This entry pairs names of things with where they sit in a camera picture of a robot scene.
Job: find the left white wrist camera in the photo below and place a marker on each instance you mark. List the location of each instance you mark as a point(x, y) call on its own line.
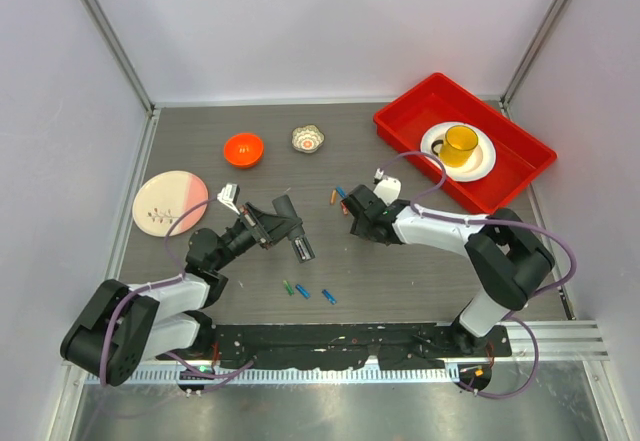
point(228, 197)

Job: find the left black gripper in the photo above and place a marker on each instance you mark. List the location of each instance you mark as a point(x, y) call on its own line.
point(269, 227)

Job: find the yellow glass mug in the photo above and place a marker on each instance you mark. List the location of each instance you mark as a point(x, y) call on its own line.
point(456, 146)

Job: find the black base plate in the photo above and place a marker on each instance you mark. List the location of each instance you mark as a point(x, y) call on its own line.
point(338, 347)

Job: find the blue battery middle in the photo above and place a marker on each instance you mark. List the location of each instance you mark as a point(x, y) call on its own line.
point(303, 292)

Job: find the green battery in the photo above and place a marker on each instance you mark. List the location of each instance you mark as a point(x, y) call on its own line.
point(288, 288)

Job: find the black battery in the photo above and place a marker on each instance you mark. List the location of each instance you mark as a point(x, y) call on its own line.
point(303, 250)

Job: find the slotted cable duct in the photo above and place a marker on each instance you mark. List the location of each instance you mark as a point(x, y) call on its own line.
point(173, 373)

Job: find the black remote control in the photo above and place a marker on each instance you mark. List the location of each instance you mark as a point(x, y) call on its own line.
point(285, 208)

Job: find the blue battery right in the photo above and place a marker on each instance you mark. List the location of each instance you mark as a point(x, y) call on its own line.
point(329, 297)

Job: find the orange bowl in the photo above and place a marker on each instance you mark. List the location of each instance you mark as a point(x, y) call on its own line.
point(243, 150)

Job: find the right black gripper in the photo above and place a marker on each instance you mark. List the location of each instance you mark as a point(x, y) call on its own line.
point(359, 229)

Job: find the small patterned flower bowl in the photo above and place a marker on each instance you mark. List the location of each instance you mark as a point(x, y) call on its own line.
point(307, 139)

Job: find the red plastic bin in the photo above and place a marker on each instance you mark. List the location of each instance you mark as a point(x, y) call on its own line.
point(438, 99)

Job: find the blue battery near remote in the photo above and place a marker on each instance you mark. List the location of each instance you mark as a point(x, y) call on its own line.
point(341, 193)

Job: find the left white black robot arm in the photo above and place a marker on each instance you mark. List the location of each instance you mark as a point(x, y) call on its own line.
point(124, 325)

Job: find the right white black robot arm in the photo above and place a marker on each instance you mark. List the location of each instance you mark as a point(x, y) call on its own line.
point(509, 260)

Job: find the pink white floral plate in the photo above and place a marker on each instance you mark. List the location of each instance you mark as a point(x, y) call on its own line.
point(164, 198)

